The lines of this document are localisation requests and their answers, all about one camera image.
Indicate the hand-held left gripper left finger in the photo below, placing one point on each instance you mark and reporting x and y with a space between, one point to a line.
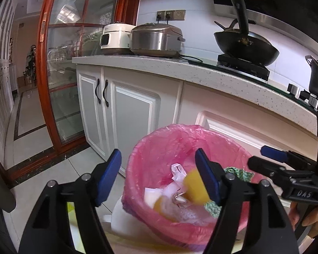
108 180

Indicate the black gas stove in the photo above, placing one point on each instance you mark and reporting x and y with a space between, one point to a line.
243 67

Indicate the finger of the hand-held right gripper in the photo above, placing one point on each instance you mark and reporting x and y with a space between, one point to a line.
265 168
273 152

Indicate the black wok with lid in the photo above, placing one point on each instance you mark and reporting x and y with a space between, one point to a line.
243 45

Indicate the white rice cooker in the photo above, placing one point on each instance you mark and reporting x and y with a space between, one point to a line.
114 37

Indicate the white cabinet drawer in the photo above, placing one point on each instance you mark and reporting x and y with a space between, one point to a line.
228 129

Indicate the yellow sponge with white pad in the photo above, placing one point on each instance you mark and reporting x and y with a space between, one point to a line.
161 206

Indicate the white hallway cupboard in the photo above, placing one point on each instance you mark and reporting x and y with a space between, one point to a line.
0 98

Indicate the bin with pink bag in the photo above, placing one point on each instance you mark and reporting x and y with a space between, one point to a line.
159 158

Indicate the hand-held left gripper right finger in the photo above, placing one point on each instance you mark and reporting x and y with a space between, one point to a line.
209 180

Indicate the white foam fruit net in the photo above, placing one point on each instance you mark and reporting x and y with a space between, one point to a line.
188 214

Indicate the white base cabinet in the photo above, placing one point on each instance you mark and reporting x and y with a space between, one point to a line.
132 111

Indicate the glass sliding door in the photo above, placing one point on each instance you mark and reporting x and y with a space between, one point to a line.
66 98

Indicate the red wooden door frame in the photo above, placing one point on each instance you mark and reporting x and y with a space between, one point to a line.
43 58

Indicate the person's right hand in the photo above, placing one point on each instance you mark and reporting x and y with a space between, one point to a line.
315 217

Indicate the green wavy striped cloth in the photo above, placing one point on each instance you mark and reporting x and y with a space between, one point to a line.
241 174

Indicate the speckled stone countertop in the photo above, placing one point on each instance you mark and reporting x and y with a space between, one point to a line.
175 68

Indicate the white foam block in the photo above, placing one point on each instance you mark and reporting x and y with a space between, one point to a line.
153 194

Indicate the silver pressure cooker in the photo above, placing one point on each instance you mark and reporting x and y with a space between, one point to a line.
153 41

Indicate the wall power socket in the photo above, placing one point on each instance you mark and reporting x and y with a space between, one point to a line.
175 15

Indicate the green potted plant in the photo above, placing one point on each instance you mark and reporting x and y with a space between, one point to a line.
30 63

